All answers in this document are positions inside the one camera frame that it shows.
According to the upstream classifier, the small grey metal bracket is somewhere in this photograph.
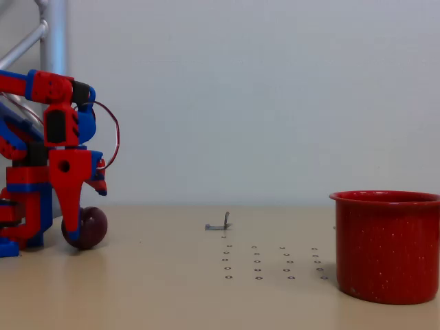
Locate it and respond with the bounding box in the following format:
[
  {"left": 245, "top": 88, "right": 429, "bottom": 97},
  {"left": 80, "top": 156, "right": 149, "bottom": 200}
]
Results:
[{"left": 205, "top": 211, "right": 233, "bottom": 232}]

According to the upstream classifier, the red and white gripper cable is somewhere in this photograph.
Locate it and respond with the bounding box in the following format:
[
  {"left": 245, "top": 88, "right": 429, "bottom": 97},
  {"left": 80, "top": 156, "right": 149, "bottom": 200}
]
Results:
[{"left": 89, "top": 100, "right": 122, "bottom": 171}]

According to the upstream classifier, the red speckled enamel mug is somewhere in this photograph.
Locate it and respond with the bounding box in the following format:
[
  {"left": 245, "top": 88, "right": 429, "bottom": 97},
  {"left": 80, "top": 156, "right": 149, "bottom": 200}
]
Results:
[{"left": 329, "top": 190, "right": 440, "bottom": 306}]

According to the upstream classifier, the dark purple plum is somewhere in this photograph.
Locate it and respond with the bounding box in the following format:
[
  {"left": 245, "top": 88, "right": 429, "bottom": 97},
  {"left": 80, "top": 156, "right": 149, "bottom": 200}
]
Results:
[{"left": 60, "top": 206, "right": 109, "bottom": 250}]

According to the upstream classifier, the red and white arm cable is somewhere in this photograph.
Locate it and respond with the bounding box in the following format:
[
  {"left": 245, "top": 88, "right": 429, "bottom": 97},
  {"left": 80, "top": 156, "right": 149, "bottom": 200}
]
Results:
[{"left": 0, "top": 91, "right": 46, "bottom": 127}]

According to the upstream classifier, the grey diagonal metal tube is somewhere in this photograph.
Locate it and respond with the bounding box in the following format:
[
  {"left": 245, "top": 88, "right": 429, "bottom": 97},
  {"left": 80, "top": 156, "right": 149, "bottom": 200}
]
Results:
[{"left": 0, "top": 20, "right": 49, "bottom": 72}]

